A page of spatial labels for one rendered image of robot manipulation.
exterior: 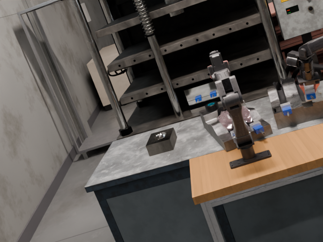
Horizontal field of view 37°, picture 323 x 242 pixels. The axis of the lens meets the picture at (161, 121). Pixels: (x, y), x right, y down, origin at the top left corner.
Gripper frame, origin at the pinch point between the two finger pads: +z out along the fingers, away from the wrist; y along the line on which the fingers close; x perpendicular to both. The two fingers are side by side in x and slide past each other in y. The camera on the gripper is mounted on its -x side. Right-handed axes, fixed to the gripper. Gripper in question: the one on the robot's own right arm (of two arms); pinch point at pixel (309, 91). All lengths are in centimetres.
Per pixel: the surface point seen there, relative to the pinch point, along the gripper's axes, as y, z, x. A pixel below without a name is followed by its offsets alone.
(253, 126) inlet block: 30.6, 7.7, 10.6
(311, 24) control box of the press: -17, 11, -86
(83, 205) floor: 204, 163, -99
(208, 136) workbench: 57, 26, -9
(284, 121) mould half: 14.8, 11.3, 6.3
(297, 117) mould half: 8.0, 10.4, 6.0
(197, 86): 64, 33, -72
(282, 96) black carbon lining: 12.2, 14.1, -18.2
